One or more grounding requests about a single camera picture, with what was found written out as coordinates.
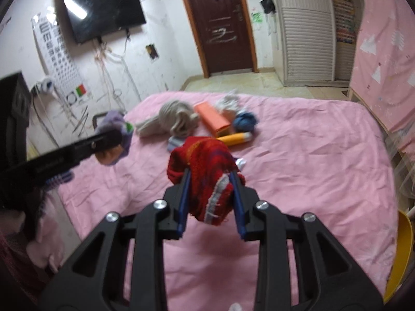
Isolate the purple knit sock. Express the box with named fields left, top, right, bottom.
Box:
left=94, top=118, right=134, bottom=166

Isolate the red knit garment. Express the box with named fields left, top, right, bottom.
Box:
left=167, top=136, right=245, bottom=226

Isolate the yellow plastic bin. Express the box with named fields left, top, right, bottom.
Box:
left=383, top=210, right=414, bottom=303

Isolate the white gloved hand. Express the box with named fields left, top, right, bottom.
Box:
left=229, top=302, right=243, bottom=311

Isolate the pink bed sheet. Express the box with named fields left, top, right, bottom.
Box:
left=58, top=95, right=398, bottom=310

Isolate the eye chart poster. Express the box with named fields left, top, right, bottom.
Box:
left=31, top=11, right=87, bottom=106

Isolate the purple striped sock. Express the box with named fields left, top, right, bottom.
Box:
left=167, top=136, right=186, bottom=152

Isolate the beige knit hat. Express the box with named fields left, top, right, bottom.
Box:
left=136, top=100, right=200, bottom=138

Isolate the yellow orange tube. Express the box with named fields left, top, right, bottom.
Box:
left=217, top=132, right=253, bottom=147

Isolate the blue crumpled cloth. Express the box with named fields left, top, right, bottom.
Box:
left=232, top=112, right=258, bottom=133

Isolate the orange box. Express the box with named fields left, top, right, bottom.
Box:
left=193, top=102, right=231, bottom=138

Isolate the white crumpled tissue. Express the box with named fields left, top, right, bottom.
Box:
left=214, top=89, right=240, bottom=119

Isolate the pink patterned bunk curtain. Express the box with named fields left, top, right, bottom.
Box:
left=350, top=0, right=414, bottom=160

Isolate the white louvered wardrobe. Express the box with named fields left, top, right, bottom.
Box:
left=272, top=0, right=364, bottom=87

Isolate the dark brown door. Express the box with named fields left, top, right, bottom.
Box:
left=183, top=0, right=258, bottom=78

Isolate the black hanging bag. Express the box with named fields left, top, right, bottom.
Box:
left=260, top=0, right=276, bottom=15

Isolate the black wall television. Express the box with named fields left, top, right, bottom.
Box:
left=63, top=0, right=146, bottom=44

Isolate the colourful wall poster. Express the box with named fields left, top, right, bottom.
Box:
left=333, top=0, right=356, bottom=44

